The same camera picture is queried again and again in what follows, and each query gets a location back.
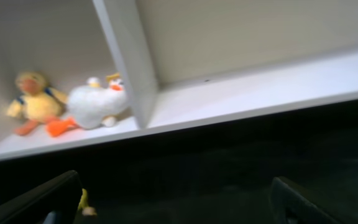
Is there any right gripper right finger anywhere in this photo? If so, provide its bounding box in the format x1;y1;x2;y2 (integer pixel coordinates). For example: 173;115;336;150
268;176;342;224

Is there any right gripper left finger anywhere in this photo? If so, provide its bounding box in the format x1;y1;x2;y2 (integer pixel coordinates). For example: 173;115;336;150
0;169;83;224

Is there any yellow rattle drum toy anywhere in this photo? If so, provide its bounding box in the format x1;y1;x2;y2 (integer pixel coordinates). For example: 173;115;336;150
73;188;98;224

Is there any yellow plush duck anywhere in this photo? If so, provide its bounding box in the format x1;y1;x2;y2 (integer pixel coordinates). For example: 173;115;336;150
5;70;70;137

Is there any white plush duck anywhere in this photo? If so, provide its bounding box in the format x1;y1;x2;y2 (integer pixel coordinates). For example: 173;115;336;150
45;72;129;138

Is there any white shelf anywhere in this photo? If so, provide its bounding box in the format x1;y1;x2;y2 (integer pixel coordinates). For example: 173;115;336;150
0;0;358;165

